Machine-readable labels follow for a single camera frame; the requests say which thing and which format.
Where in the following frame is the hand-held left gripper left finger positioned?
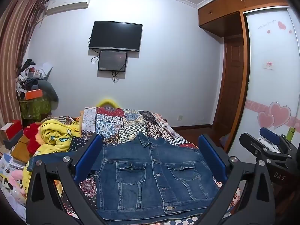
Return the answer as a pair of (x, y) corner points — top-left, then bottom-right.
(25, 134), (104, 225)

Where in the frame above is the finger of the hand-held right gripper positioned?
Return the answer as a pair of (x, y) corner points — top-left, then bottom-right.
(259, 127), (296, 155)
(239, 133), (291, 167)

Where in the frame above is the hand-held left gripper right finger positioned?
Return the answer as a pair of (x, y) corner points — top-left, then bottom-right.
(199, 134), (275, 225)

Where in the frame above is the blue denim jacket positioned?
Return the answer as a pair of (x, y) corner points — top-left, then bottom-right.
(28, 131), (219, 221)

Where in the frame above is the pale purple cloth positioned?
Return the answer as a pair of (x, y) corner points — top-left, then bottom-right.
(219, 133), (232, 153)

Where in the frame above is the yellow cartoon blanket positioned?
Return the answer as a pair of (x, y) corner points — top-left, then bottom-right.
(22, 118), (82, 193)

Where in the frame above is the white heart-print sliding door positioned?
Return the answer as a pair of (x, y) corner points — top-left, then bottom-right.
(228, 7), (300, 160)

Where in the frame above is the patchwork printed bedspread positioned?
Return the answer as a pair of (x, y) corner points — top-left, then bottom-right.
(30, 106), (249, 225)

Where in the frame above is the yellow plush object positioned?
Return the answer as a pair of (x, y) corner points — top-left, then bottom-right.
(97, 97), (120, 109)

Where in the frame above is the red plush toy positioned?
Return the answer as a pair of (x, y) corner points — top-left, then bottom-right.
(23, 122), (45, 155)

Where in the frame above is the brown wooden door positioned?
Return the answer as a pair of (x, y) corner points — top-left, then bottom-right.
(212, 35), (246, 134)

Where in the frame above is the brown cardboard box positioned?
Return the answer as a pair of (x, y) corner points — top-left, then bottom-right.
(10, 135), (31, 164)

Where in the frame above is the white paper label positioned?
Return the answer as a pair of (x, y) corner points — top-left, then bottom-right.
(262, 60), (276, 70)

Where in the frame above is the green cloth covered table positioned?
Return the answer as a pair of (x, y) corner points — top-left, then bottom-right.
(19, 97), (52, 120)

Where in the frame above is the pink plush toy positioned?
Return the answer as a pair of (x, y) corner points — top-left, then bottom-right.
(0, 170), (27, 204)

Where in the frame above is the red and white box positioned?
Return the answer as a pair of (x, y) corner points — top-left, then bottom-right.
(0, 119), (24, 141)

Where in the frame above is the stack of printed books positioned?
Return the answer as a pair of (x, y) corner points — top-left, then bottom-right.
(0, 152), (26, 177)

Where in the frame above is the orange box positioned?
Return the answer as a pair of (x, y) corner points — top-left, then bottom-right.
(25, 89), (43, 100)

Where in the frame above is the small black monitor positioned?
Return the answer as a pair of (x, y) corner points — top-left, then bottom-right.
(98, 50), (128, 72)

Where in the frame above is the pile of clutter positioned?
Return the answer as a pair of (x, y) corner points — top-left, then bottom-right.
(16, 58), (54, 99)

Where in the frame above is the striped brown curtain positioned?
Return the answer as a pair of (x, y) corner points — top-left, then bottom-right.
(0, 0), (48, 127)

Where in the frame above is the wooden overhead wardrobe cabinet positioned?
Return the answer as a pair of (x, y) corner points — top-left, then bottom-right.
(197, 0), (291, 38)

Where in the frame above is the white air conditioner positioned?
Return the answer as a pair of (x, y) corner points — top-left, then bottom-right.
(46, 0), (92, 17)

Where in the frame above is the black wall television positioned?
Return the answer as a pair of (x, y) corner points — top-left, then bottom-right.
(88, 21), (143, 52)

